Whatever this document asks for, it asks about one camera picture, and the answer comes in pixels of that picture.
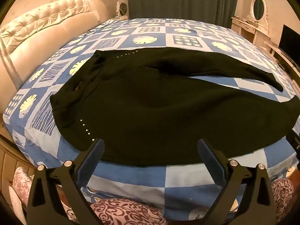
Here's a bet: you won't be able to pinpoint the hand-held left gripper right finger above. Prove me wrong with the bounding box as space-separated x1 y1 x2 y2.
197 139 277 225

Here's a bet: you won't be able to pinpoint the dark green curtain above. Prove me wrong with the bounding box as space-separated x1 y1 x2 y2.
127 0 241 30

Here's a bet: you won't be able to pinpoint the beige padded bed frame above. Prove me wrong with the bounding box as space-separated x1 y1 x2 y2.
0 136 32 181

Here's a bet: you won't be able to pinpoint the cream television stand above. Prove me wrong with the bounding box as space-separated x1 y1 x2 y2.
265 40 300 75

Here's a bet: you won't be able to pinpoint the black pants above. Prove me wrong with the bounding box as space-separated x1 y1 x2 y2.
50 47 300 167

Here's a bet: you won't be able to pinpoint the white dressing table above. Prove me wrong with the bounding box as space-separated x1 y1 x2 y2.
231 16 270 47

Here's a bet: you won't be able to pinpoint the blue patterned bedsheet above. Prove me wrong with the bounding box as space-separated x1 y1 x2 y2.
2 17 300 218

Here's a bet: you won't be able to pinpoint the black television screen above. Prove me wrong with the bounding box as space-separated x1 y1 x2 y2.
279 24 300 60

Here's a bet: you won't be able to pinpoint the floral pajamas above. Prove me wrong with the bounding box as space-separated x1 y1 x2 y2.
8 166 294 225

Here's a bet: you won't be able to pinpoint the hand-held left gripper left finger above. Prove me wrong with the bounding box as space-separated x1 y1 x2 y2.
26 139 106 225

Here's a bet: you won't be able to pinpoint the cream tufted headboard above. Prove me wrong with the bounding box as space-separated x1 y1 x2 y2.
0 0 106 115

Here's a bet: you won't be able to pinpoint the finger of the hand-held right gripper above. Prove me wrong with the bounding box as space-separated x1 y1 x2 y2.
287 131 300 152

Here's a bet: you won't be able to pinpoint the small round clock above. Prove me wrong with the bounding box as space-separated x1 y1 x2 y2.
116 1 129 17

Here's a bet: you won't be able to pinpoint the oval vanity mirror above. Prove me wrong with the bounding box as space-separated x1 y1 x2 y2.
250 0 269 23

